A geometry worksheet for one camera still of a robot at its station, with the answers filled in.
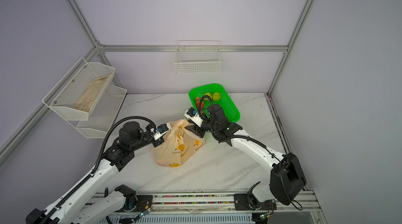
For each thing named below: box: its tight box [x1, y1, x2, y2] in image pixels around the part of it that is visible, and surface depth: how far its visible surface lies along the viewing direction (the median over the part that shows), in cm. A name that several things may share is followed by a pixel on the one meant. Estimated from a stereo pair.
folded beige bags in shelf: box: [73, 73, 111, 113], surface depth 81 cm
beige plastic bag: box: [152, 119, 206, 168], surface depth 77 cm
